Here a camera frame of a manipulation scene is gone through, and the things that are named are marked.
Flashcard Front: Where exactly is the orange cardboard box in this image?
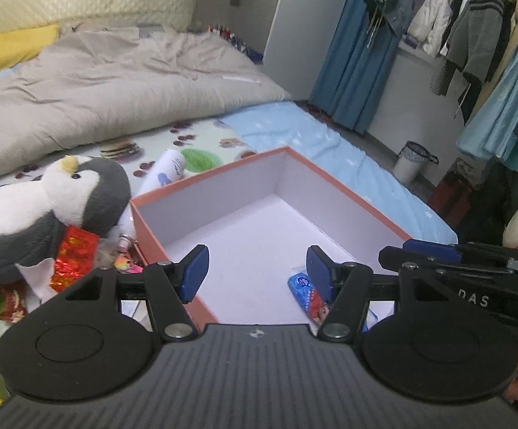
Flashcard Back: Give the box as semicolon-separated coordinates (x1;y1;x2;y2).
129;145;416;328

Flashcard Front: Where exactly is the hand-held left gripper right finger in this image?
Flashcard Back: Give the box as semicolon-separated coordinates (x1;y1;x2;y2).
306;245;448;341

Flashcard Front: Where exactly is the colourful candy wrapper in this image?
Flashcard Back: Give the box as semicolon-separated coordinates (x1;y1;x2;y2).
113;252;146;276

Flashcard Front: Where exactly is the grey striped sweater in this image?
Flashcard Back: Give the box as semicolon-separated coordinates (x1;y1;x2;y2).
429;0;518;97

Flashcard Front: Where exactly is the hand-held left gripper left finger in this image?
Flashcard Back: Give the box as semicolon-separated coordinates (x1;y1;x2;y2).
65;244;211;342

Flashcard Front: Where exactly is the grey white penguin plush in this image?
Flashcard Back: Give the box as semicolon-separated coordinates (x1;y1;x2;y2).
0;154;133;285

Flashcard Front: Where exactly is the white cabinet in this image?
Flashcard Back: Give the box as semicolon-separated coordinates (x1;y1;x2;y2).
263;0;354;104

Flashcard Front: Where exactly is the row of small bottles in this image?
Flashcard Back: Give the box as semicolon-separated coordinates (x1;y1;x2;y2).
205;22;265;64

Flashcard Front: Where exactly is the blue curtain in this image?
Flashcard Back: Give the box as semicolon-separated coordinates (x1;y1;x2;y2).
308;0;414;135

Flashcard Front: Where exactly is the yellow pillow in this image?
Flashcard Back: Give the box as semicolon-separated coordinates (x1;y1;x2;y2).
0;24;61;81

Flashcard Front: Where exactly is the small red foil packet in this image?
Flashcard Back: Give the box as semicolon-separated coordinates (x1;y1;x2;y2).
0;283;30;323

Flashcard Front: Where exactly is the red foil tea packet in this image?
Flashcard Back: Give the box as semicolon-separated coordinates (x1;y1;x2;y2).
49;226;100;293

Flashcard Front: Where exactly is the white tube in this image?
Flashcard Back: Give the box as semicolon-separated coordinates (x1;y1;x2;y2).
120;148;187;238

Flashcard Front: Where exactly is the fruit printed bed sheet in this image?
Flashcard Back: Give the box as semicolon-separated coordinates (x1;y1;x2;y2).
0;114;262;416

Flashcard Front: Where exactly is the blue red snack packet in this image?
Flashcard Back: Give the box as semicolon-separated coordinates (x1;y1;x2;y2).
287;270;371;328

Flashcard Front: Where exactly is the white trash bin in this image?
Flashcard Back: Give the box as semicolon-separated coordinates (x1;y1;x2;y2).
393;140;439;187

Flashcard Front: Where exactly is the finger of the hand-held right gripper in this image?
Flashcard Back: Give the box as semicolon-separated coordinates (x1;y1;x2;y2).
403;238;518;263
379;246;518;278

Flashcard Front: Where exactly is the dark red stool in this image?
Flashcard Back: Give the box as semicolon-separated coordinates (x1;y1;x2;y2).
428;167;475;234

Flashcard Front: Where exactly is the grey duvet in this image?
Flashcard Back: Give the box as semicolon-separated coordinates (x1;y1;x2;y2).
0;27;293;185

